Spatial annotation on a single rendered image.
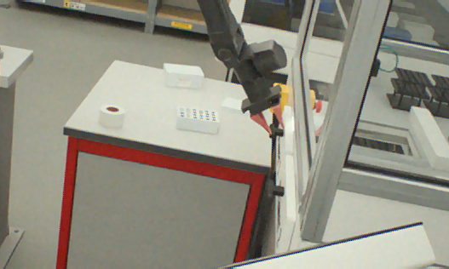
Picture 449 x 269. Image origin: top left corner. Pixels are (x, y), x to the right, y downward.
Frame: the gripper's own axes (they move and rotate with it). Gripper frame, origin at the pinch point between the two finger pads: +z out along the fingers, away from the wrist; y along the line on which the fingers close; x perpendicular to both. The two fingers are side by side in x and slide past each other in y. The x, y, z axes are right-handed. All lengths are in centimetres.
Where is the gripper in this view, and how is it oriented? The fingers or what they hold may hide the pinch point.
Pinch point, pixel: (276, 128)
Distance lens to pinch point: 165.7
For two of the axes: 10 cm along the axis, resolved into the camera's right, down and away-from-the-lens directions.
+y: 8.9, -3.8, -2.4
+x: 0.8, -4.0, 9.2
